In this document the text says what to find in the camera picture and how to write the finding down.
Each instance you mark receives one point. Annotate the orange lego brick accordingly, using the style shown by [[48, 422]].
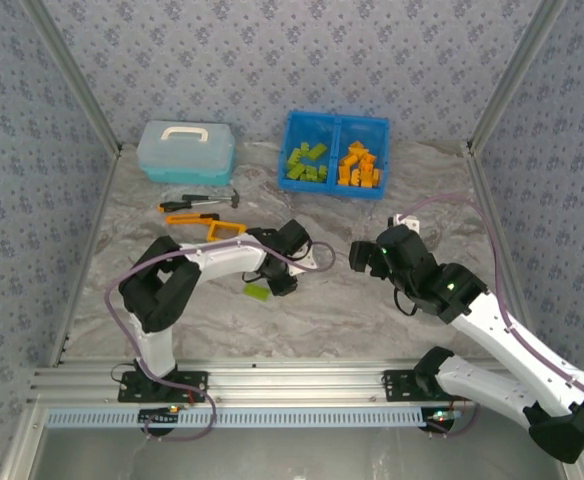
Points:
[[347, 161], [357, 176], [369, 159], [343, 176], [370, 176]]

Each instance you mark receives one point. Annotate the small green lego brick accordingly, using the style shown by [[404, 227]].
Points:
[[304, 146], [323, 171]]

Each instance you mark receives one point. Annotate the orange curved lego piece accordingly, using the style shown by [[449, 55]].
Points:
[[357, 148]]

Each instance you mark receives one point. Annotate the large green lego brick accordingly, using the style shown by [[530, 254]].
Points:
[[317, 151]]

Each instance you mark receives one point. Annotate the slim green lego brick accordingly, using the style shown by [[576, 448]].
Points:
[[294, 159]]

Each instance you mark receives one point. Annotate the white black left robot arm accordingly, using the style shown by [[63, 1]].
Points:
[[222, 260]]

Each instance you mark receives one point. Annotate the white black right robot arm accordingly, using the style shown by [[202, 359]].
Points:
[[522, 357]]

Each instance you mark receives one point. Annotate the orange toy saw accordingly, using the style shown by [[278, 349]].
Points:
[[229, 226]]

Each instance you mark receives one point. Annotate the blue two-compartment plastic bin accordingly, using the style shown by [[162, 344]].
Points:
[[337, 132]]

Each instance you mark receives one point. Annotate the small black controller board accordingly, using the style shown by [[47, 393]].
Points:
[[439, 416], [159, 416]]

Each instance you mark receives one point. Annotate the black orange toy screwdriver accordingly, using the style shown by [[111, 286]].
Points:
[[174, 205]]

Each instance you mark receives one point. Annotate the grey metal base pan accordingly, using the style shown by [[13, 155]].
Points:
[[272, 455]]

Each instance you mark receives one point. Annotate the aluminium side rail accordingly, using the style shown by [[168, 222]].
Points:
[[492, 215], [87, 255]]

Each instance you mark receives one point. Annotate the aluminium cross rail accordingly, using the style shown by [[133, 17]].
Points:
[[297, 382]]

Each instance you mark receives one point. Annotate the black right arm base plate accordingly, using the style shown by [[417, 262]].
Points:
[[397, 387]]

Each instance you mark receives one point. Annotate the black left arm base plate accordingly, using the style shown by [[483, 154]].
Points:
[[192, 385]]

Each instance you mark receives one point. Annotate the aluminium corner post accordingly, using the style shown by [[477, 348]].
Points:
[[514, 75], [74, 75]]

